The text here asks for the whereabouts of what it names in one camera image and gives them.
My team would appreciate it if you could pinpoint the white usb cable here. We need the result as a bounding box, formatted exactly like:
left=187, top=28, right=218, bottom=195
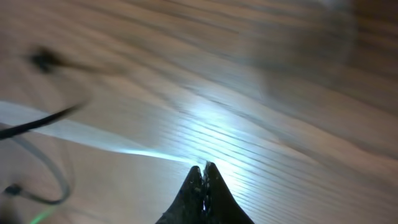
left=0, top=101, right=200, bottom=206

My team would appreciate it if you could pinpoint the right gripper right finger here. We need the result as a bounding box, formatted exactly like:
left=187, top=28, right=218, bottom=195
left=203, top=162, right=254, bottom=224

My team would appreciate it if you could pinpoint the black usb cable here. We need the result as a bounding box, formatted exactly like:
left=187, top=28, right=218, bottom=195
left=0, top=46, right=125, bottom=141

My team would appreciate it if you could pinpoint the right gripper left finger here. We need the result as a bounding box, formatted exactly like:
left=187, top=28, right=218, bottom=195
left=155, top=166, right=204, bottom=224

